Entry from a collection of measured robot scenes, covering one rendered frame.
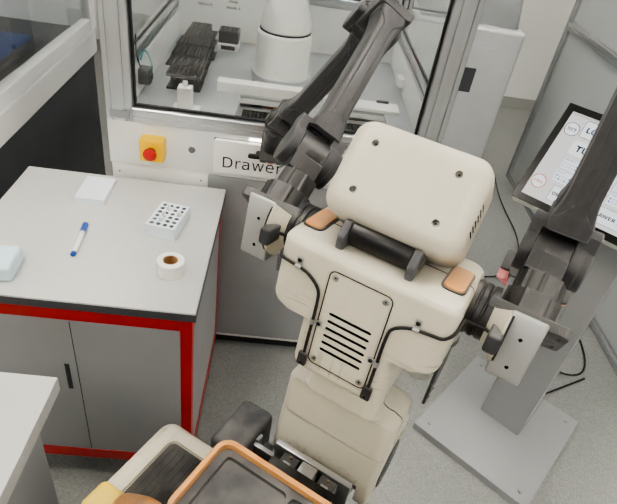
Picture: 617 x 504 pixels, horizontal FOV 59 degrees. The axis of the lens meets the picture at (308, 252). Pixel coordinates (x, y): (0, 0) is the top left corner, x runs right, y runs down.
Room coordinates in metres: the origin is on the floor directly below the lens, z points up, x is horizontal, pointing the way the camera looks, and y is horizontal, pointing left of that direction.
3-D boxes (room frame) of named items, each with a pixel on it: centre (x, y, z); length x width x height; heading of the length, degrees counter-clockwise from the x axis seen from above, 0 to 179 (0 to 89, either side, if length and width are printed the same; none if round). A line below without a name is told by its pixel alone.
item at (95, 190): (1.36, 0.66, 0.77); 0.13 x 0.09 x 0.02; 6
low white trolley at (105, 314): (1.19, 0.58, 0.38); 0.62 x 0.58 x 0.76; 95
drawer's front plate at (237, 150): (1.53, 0.20, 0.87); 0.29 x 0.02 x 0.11; 95
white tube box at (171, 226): (1.26, 0.41, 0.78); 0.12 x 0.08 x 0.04; 175
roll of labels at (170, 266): (1.06, 0.34, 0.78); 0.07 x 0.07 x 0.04
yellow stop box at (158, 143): (1.48, 0.52, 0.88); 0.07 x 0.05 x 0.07; 95
